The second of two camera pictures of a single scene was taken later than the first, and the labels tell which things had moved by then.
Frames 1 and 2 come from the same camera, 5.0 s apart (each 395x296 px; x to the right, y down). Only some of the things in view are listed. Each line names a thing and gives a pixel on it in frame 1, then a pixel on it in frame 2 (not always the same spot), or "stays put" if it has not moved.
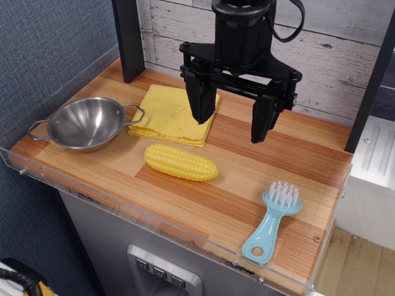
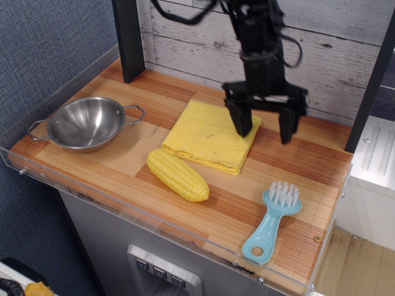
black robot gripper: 241,57 to 265,76
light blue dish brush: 281,199 stays put
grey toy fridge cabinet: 131,257 stays put
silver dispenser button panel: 152,274 stays put
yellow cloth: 164,111 to 205,131
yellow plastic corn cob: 178,162 to 176,176
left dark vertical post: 129,38 stays put
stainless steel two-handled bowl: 86,124 stays put
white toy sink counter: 366,208 stays put
